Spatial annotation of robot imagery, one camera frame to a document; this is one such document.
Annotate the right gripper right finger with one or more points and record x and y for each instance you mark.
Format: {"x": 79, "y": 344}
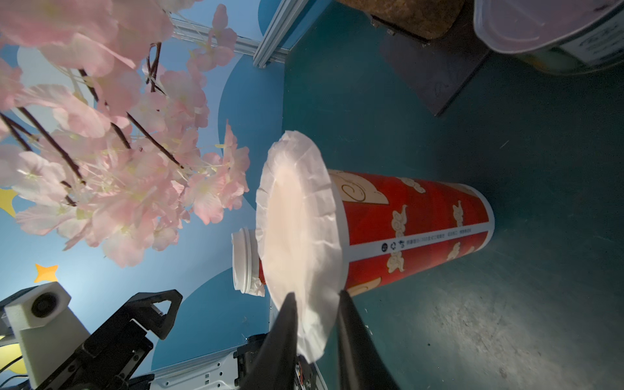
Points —
{"x": 360, "y": 365}

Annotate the aluminium frame bars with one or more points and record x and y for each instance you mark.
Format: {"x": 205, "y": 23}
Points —
{"x": 266, "y": 31}

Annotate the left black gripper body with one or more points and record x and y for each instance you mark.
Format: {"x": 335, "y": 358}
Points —
{"x": 109, "y": 357}

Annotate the white cup lid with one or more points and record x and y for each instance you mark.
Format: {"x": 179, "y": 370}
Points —
{"x": 245, "y": 263}

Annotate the red paper cup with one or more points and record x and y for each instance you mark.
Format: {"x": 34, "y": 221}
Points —
{"x": 261, "y": 276}
{"x": 396, "y": 227}

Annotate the pink cherry blossom tree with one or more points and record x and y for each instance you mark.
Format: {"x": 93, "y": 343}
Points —
{"x": 112, "y": 159}

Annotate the tree metal base plate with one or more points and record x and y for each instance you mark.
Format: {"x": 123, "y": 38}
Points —
{"x": 430, "y": 44}

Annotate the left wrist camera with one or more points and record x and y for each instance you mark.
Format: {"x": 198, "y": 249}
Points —
{"x": 40, "y": 321}

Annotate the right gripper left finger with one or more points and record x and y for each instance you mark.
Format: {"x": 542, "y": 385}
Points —
{"x": 274, "y": 367}

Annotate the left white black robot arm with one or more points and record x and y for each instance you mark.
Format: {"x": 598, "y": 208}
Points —
{"x": 222, "y": 370}

